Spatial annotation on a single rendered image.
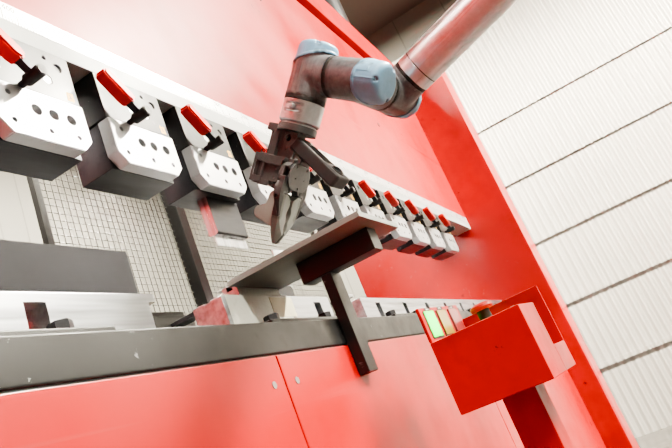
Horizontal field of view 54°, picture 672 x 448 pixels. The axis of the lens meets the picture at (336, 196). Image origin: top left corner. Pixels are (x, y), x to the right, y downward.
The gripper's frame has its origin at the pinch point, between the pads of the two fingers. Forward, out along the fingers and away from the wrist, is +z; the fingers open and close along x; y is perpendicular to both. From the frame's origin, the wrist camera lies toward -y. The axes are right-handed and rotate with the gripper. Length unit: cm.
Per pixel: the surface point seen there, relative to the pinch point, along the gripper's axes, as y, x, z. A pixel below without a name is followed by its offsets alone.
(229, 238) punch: 11.0, -1.0, 2.7
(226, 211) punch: 13.7, -1.8, -1.9
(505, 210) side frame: 10, -216, -31
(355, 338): -18.9, 0.6, 12.4
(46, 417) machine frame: -19, 61, 16
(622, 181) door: -28, -368, -78
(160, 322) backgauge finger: 18.9, 2.2, 21.0
